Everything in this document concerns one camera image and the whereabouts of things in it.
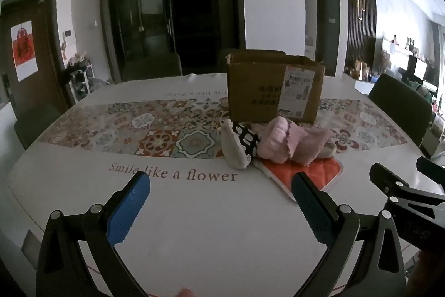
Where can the white low cabinet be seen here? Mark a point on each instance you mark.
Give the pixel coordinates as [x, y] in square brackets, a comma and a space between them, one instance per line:
[361, 86]

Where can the patterned tablecloth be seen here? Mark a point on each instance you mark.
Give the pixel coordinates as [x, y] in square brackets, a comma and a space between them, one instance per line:
[208, 231]

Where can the dark glass sliding doors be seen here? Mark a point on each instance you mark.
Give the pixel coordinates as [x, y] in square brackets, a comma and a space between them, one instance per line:
[167, 4]

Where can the red door poster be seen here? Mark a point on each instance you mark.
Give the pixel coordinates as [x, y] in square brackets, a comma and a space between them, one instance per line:
[24, 50]

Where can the grey soft cloth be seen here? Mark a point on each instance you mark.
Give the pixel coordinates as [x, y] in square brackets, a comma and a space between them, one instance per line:
[328, 151]

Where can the light pink knit cloth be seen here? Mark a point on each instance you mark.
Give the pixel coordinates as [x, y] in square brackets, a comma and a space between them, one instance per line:
[274, 140]

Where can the brown entry door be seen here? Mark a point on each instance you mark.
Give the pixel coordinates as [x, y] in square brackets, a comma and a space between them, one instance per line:
[41, 50]

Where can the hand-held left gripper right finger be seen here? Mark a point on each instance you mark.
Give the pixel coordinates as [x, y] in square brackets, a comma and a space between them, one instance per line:
[311, 206]

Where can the dusty pink soft cloth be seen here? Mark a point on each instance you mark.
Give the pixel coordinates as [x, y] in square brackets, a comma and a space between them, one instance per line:
[309, 147]

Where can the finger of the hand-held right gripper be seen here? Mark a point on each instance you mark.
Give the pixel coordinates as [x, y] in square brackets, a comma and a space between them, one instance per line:
[431, 168]
[386, 177]

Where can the cream sock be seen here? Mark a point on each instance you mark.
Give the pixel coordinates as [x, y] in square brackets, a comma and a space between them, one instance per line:
[233, 151]

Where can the wall intercom panel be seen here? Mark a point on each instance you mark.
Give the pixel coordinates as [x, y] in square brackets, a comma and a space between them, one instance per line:
[67, 35]

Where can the dark slatted wall panel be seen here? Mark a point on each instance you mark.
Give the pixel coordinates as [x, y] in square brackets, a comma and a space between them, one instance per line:
[368, 39]

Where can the plush toy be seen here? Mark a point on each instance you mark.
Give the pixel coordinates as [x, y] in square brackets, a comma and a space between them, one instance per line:
[77, 57]

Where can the white shoe rack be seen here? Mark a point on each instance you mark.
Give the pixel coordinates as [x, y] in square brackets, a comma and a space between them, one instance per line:
[83, 81]

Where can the looped wall lamp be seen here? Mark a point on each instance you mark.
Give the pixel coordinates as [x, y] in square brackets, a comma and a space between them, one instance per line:
[361, 4]

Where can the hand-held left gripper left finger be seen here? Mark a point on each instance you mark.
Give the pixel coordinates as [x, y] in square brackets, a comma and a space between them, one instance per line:
[130, 206]

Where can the black patterned sock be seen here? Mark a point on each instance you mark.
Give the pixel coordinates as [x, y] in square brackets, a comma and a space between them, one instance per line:
[248, 140]

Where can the white wall switch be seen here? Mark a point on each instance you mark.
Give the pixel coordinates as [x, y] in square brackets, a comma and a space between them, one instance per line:
[92, 24]

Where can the person's left hand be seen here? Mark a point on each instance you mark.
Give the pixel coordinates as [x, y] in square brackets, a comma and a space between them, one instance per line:
[185, 292]

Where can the dark interior door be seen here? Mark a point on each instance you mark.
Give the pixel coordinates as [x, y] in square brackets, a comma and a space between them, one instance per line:
[328, 25]

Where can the dark dining chair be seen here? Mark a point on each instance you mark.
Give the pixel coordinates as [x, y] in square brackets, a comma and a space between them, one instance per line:
[399, 105]
[149, 67]
[243, 55]

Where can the brown cardboard box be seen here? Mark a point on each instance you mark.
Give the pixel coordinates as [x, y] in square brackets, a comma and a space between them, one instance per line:
[253, 91]

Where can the orange quilted mat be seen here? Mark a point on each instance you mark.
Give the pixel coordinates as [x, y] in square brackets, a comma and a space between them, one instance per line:
[313, 171]

